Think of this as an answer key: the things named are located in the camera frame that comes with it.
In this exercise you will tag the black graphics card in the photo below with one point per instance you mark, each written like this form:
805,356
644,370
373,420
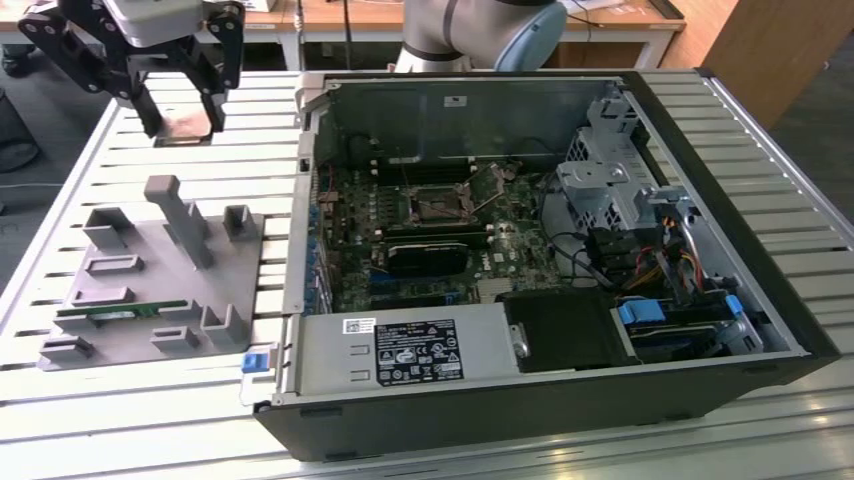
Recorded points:
428,262

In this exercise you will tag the grey parts rack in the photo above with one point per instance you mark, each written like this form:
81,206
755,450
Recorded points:
168,260

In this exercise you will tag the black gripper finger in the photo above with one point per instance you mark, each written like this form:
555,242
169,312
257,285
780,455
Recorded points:
224,60
81,55

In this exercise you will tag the white case wall sticker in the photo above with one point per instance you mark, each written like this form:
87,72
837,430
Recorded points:
456,101

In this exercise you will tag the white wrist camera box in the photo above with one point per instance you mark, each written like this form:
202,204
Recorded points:
157,22

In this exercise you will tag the blue case latch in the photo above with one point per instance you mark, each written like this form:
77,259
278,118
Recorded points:
256,363

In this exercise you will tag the blue plastic clip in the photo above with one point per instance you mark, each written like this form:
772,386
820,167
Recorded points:
733,305

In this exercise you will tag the black RAM slot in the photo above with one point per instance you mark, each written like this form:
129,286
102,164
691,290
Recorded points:
428,172
434,235

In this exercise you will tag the blue disk carrier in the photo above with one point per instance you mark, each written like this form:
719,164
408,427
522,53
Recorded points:
640,312

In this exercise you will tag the white barcode sticker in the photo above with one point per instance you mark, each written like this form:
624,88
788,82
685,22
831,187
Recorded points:
360,325

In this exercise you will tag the black plastic shroud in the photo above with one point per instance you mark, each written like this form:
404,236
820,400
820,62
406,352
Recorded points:
568,330

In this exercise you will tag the green RAM stick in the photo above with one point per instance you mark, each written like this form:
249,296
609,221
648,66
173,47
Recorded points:
121,310

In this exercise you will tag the silver drive cage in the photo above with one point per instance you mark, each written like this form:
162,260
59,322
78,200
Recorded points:
601,190

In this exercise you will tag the CPU socket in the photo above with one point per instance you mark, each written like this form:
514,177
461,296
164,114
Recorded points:
437,206

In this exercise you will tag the black PC case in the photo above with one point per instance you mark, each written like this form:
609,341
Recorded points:
468,430

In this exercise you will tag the metal locking lever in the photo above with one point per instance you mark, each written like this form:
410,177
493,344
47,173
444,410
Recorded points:
492,205

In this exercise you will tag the wooden desk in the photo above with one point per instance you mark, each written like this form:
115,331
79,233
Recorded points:
374,25

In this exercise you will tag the silver chipset heatsink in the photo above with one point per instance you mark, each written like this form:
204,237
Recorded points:
494,291

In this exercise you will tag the silver CPU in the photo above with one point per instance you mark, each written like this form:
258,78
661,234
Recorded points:
184,127

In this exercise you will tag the silver power supply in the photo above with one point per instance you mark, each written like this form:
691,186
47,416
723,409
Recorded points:
328,350

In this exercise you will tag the wooden cabinet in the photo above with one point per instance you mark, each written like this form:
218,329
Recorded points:
781,55

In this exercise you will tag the green motherboard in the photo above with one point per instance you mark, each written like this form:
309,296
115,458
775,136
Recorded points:
521,250

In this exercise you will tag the black power supply label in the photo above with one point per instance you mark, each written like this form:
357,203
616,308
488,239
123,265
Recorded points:
417,355

